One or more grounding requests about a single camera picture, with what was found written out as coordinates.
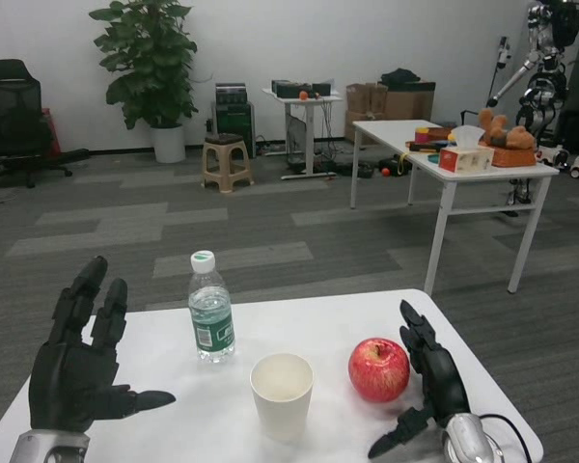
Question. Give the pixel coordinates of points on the green black equipment cabinet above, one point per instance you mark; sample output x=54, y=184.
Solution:
x=234, y=120

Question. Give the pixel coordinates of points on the large cardboard box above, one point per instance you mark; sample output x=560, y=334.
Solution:
x=410, y=101

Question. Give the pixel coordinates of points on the red flat panel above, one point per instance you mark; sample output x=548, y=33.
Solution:
x=52, y=130

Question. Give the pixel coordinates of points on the white plant pot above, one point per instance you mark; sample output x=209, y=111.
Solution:
x=169, y=144

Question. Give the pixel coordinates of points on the low cardboard box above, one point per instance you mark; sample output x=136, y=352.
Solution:
x=350, y=126

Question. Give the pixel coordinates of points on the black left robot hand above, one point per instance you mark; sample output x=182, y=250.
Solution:
x=72, y=386

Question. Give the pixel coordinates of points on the black bag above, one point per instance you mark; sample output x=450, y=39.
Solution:
x=399, y=76

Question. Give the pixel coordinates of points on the red white tissue box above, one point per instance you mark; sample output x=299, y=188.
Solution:
x=463, y=160

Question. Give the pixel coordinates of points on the small white standing desk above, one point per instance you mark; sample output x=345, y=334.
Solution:
x=309, y=100

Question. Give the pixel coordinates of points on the orange basket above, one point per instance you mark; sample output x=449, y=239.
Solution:
x=514, y=158

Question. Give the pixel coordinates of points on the large black box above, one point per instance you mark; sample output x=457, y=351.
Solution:
x=289, y=89

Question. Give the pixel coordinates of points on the white camera on stand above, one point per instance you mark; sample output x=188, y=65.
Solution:
x=503, y=52

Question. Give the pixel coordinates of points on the long white table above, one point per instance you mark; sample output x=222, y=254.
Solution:
x=468, y=176

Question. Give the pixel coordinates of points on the tall green leafy plant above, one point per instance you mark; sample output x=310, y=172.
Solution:
x=147, y=53

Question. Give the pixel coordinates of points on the red apple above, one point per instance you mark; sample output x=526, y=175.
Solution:
x=378, y=371

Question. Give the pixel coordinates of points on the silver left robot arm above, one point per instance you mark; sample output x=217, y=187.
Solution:
x=43, y=446

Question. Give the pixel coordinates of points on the open cardboard box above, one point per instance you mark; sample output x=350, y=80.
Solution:
x=366, y=99

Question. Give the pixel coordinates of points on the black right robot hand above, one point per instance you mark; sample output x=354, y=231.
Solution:
x=444, y=381

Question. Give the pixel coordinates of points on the brown teddy bear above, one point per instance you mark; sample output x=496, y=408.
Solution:
x=509, y=135

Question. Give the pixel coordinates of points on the white paper cup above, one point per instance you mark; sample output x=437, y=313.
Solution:
x=282, y=410

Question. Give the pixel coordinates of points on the black office chair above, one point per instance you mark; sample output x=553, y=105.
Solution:
x=14, y=111

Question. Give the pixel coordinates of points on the clear water bottle green label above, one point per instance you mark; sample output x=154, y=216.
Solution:
x=212, y=323

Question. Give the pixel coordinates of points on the silver black humanoid robot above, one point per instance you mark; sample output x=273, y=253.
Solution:
x=547, y=43

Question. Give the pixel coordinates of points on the black electronic device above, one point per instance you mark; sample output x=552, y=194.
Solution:
x=231, y=94

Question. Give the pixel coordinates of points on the yellow pink toy cylinder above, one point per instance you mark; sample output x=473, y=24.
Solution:
x=425, y=135

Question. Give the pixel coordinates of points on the beige plastic stool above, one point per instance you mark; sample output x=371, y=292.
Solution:
x=227, y=161

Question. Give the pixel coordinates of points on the small black box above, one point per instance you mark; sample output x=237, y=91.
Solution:
x=321, y=89

